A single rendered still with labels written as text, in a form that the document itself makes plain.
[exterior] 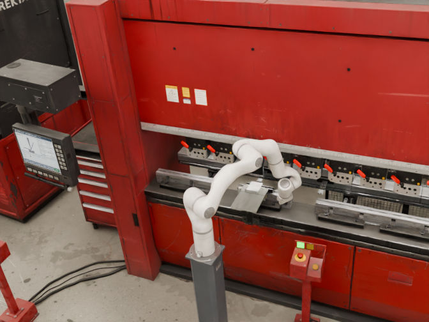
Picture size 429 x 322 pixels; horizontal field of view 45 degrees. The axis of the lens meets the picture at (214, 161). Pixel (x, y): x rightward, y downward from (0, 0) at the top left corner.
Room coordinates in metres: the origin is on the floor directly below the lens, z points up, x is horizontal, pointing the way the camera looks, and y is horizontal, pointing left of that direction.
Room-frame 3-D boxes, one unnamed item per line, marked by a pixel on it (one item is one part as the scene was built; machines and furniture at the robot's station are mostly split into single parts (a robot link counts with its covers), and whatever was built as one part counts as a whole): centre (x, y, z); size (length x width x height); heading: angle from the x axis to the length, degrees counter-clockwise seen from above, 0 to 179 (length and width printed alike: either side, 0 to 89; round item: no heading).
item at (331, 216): (2.62, -0.80, 0.89); 0.30 x 0.05 x 0.03; 64
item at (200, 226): (2.35, 0.12, 1.30); 0.19 x 0.12 x 0.24; 29
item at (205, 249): (2.32, 0.10, 1.09); 0.19 x 0.19 x 0.18
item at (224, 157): (3.03, -0.08, 1.26); 0.15 x 0.09 x 0.17; 64
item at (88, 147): (3.26, 1.01, 1.18); 0.40 x 0.24 x 0.07; 64
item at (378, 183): (2.59, -0.98, 1.26); 0.15 x 0.09 x 0.17; 64
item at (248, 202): (2.80, -0.22, 1.00); 0.26 x 0.18 x 0.01; 154
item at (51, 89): (3.03, 1.07, 1.53); 0.51 x 0.25 x 0.85; 57
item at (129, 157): (3.52, 0.52, 1.15); 0.85 x 0.25 x 2.30; 154
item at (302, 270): (2.41, -0.54, 0.75); 0.20 x 0.16 x 0.18; 68
